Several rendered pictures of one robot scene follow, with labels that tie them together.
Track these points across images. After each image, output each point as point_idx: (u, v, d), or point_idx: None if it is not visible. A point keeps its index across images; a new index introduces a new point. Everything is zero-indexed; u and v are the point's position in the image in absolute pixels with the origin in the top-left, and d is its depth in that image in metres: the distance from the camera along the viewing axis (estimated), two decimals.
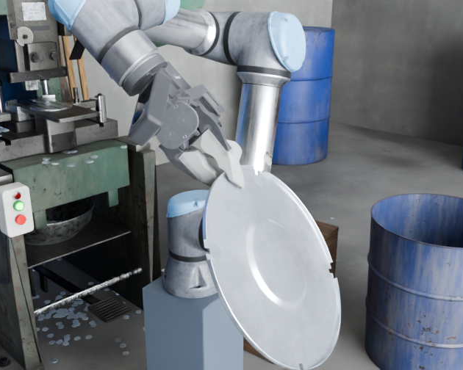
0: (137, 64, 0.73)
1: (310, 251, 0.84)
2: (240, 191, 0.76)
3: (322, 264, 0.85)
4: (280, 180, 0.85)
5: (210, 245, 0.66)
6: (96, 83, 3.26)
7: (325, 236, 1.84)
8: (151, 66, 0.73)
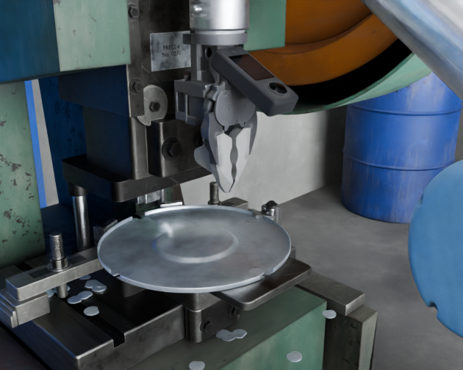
0: (246, 29, 0.69)
1: (156, 270, 0.76)
2: (265, 252, 0.81)
3: (132, 272, 0.75)
4: (236, 282, 0.71)
5: (257, 219, 0.92)
6: None
7: None
8: (247, 40, 0.70)
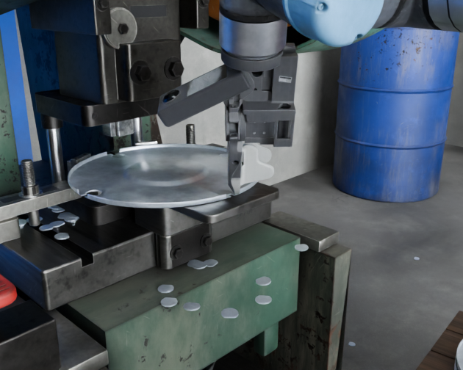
0: (225, 51, 0.61)
1: (222, 182, 0.80)
2: (192, 153, 0.94)
3: (225, 190, 0.77)
4: None
5: (120, 153, 0.94)
6: None
7: None
8: (233, 66, 0.61)
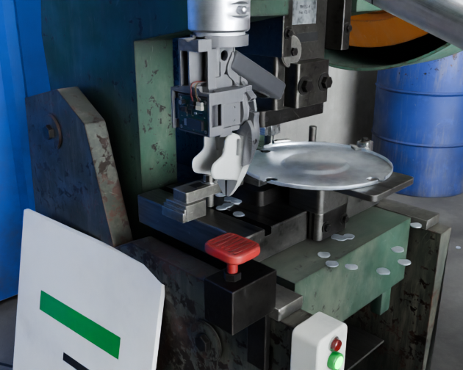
0: None
1: (331, 151, 1.14)
2: (259, 158, 1.09)
3: (346, 150, 1.15)
4: (278, 143, 1.18)
5: None
6: None
7: None
8: None
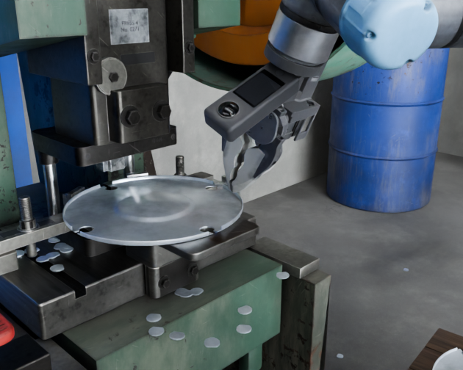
0: (292, 59, 0.62)
1: (108, 196, 0.95)
2: (122, 233, 0.80)
3: None
4: (64, 217, 0.84)
5: None
6: None
7: None
8: (298, 73, 0.63)
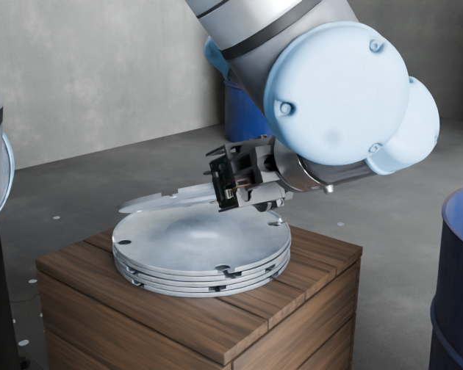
0: None
1: (216, 198, 0.97)
2: (140, 207, 0.85)
3: None
4: None
5: None
6: (4, 31, 2.29)
7: (337, 269, 0.88)
8: None
